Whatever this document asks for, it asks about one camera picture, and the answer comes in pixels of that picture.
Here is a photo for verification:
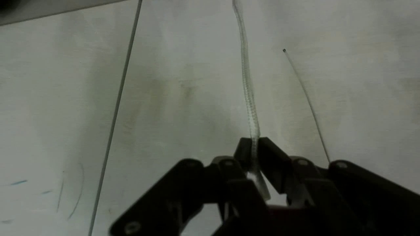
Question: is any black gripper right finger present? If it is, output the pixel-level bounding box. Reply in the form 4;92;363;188
258;138;420;236

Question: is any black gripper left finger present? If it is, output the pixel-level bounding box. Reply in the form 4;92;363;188
109;138;265;236

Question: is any white rope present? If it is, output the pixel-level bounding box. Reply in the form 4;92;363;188
231;0;273;202

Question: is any whiteboard on wall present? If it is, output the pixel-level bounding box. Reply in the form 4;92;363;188
0;0;420;236

